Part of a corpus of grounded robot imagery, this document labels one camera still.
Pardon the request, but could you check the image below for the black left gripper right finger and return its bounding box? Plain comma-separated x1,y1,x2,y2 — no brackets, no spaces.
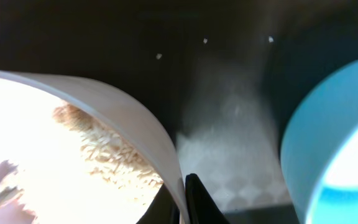
185,174,229,224

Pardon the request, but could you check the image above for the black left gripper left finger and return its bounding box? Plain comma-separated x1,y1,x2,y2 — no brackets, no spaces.
137,185,180,224

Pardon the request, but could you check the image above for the leftover rice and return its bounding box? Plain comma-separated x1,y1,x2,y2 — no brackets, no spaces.
53,103,163,202

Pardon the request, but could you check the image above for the white bowl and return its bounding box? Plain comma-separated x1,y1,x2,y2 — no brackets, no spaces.
0,71,190,223

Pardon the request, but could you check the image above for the dark brown serving tray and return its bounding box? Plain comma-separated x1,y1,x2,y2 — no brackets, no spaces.
0,0,358,223

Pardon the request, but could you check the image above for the blue bowl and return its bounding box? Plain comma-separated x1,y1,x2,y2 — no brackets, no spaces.
280,60,358,223

